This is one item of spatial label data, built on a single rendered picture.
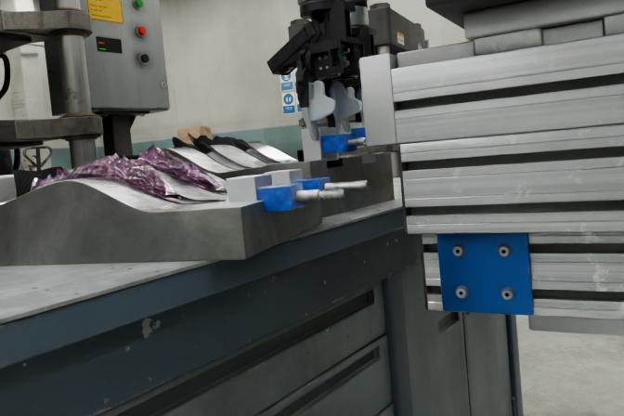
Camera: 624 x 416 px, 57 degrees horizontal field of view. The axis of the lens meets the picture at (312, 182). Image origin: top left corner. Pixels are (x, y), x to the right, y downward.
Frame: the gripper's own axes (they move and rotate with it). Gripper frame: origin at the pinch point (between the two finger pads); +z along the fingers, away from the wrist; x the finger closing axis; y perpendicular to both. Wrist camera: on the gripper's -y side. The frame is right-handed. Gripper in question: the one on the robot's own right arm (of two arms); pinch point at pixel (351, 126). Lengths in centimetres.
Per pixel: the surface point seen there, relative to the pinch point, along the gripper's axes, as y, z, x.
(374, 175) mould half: 14.3, 10.0, -16.8
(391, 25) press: -154, -92, 322
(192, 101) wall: -588, -88, 502
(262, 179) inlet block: 22, 7, -57
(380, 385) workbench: 15, 46, -22
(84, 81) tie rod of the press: -60, -17, -24
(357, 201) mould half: 14.3, 13.7, -23.2
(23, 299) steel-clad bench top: 17, 15, -82
